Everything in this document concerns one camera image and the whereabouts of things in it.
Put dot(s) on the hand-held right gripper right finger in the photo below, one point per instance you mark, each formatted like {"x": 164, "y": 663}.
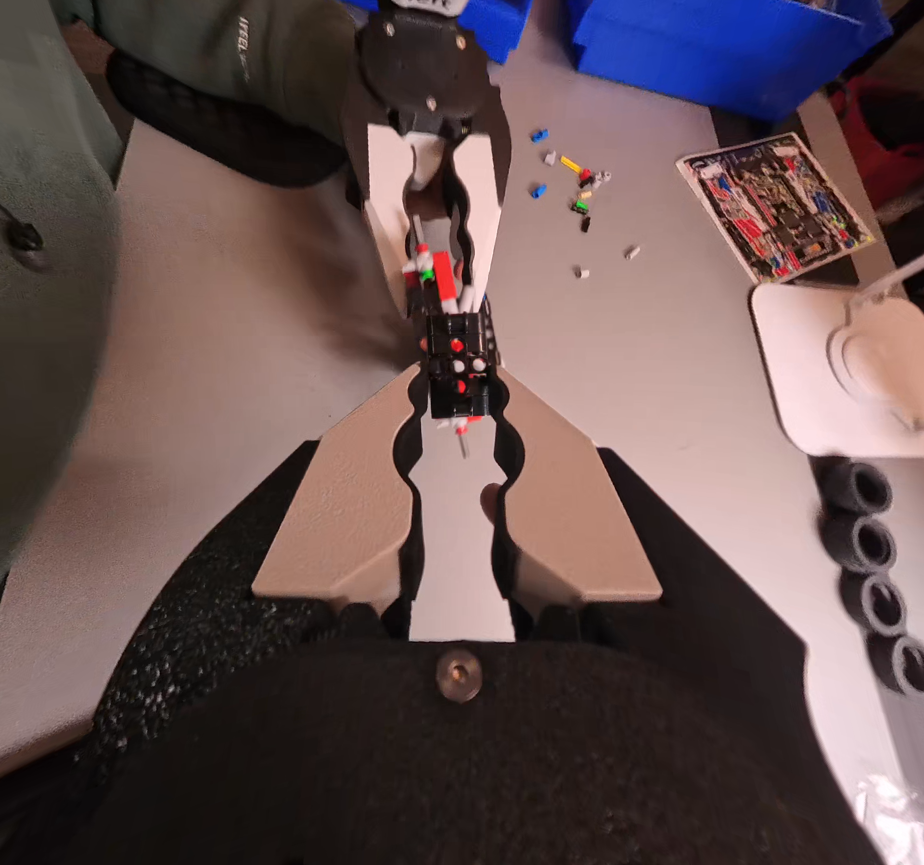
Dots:
{"x": 577, "y": 518}

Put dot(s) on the person's right hand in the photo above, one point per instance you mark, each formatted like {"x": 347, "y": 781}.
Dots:
{"x": 494, "y": 504}

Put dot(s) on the lego car model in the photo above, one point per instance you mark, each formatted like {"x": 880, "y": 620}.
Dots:
{"x": 458, "y": 359}

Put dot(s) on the large blue bin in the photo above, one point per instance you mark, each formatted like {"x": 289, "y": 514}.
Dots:
{"x": 686, "y": 34}

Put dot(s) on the cluster of small lego pieces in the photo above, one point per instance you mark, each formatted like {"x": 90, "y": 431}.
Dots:
{"x": 570, "y": 163}

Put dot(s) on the small blue bin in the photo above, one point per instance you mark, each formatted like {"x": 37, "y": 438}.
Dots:
{"x": 498, "y": 13}

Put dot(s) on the clear plastic bag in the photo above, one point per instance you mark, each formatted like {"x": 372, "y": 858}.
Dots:
{"x": 888, "y": 822}

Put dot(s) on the red and black bag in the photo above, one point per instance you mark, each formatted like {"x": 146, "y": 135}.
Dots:
{"x": 881, "y": 150}

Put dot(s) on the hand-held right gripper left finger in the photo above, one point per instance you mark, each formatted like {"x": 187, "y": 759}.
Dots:
{"x": 339, "y": 518}

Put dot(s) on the lego sticker sheet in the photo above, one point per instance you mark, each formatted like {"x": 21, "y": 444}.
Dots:
{"x": 779, "y": 208}

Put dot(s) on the person's left forearm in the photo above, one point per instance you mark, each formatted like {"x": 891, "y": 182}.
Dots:
{"x": 216, "y": 13}

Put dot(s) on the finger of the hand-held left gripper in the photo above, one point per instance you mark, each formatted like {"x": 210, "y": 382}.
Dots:
{"x": 483, "y": 193}
{"x": 386, "y": 179}

